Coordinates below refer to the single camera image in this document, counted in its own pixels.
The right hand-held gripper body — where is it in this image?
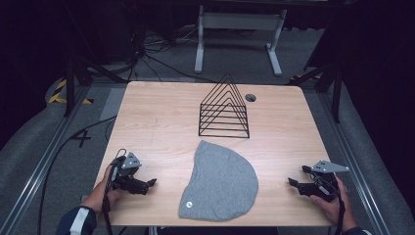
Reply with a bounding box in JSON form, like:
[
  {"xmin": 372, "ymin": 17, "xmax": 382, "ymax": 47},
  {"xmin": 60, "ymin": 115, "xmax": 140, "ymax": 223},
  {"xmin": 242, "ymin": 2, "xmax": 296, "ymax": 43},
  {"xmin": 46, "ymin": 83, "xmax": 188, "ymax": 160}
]
[{"xmin": 299, "ymin": 159, "xmax": 350, "ymax": 203}]

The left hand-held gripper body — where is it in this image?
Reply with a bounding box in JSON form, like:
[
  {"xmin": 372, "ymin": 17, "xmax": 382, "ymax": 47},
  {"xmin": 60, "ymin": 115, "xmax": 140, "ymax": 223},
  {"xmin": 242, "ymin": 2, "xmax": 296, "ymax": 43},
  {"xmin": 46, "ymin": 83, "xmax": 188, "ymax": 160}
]
[{"xmin": 110, "ymin": 151, "xmax": 149, "ymax": 196}]

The person's right hand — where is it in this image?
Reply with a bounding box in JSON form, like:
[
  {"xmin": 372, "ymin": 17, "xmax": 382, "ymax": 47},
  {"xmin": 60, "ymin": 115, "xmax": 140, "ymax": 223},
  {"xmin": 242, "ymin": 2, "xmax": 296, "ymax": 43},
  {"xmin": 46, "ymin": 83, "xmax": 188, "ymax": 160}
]
[{"xmin": 308, "ymin": 175, "xmax": 359, "ymax": 233}]

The person's left hand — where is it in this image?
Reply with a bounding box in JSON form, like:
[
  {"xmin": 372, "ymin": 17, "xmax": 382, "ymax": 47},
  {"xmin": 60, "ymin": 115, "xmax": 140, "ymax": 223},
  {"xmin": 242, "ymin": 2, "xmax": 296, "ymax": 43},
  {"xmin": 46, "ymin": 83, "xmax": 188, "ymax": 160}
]
[{"xmin": 80, "ymin": 164, "xmax": 126, "ymax": 214}]

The grey knitted beanie hat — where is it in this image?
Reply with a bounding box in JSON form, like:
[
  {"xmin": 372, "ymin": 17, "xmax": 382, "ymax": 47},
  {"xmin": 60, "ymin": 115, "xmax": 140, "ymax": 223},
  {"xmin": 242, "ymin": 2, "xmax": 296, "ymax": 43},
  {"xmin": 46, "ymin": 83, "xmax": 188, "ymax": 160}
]
[{"xmin": 177, "ymin": 139, "xmax": 260, "ymax": 223}]

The black metal stand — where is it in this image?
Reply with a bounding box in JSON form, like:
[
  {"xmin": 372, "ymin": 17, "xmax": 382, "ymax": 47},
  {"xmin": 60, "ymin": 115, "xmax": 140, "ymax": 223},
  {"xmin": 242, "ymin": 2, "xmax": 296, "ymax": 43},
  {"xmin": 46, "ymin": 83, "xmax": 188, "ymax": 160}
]
[
  {"xmin": 286, "ymin": 63, "xmax": 345, "ymax": 124},
  {"xmin": 64, "ymin": 54, "xmax": 129, "ymax": 118}
]

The metal floor rail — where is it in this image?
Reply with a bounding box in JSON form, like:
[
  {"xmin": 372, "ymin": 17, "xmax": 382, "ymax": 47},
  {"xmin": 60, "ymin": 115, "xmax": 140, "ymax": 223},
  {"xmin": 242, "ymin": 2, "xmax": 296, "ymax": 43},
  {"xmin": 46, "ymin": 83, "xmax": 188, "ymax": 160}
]
[
  {"xmin": 316, "ymin": 91, "xmax": 392, "ymax": 235},
  {"xmin": 0, "ymin": 83, "xmax": 93, "ymax": 235}
]

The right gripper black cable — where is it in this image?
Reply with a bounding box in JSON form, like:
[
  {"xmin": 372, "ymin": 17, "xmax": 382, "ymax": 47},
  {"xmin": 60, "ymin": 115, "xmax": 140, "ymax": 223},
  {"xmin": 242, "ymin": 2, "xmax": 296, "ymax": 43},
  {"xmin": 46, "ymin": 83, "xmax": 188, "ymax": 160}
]
[{"xmin": 309, "ymin": 172, "xmax": 347, "ymax": 235}]

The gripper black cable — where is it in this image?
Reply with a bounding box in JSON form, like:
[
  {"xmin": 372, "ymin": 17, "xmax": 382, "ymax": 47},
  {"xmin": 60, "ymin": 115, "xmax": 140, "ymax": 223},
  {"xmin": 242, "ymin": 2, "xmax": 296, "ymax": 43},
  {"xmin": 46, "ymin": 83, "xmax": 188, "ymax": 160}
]
[
  {"xmin": 101, "ymin": 148, "xmax": 129, "ymax": 235},
  {"xmin": 309, "ymin": 172, "xmax": 347, "ymax": 235}
]

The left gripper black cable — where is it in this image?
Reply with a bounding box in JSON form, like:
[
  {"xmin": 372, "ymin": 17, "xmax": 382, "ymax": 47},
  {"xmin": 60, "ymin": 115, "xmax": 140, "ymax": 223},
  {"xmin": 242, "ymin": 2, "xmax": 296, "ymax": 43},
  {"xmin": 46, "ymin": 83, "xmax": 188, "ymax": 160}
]
[{"xmin": 101, "ymin": 148, "xmax": 129, "ymax": 235}]

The black floor cable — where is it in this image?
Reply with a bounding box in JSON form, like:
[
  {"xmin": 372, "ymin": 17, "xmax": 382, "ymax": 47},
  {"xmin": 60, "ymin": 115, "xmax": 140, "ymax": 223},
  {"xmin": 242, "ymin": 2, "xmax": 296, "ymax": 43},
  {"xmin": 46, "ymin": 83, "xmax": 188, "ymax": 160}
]
[{"xmin": 36, "ymin": 115, "xmax": 117, "ymax": 235}]

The black wire triangular rack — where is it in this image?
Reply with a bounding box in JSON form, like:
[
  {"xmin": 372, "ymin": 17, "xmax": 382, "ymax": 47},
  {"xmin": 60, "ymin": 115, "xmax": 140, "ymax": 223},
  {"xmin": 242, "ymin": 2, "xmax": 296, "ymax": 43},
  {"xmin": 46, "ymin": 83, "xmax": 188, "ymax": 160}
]
[{"xmin": 198, "ymin": 72, "xmax": 252, "ymax": 139}]

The bundle of floor cables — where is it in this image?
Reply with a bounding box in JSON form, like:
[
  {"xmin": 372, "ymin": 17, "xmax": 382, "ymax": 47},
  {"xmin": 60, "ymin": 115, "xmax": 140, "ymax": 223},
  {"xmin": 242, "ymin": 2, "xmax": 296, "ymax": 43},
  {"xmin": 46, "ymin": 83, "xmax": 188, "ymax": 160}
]
[{"xmin": 126, "ymin": 25, "xmax": 218, "ymax": 84}]

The white metal table frame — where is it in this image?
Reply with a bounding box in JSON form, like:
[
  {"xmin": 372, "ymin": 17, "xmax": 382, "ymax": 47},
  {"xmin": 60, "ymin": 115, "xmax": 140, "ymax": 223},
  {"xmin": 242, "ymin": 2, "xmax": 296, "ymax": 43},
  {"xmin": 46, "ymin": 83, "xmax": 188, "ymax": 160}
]
[{"xmin": 194, "ymin": 4, "xmax": 289, "ymax": 77}]

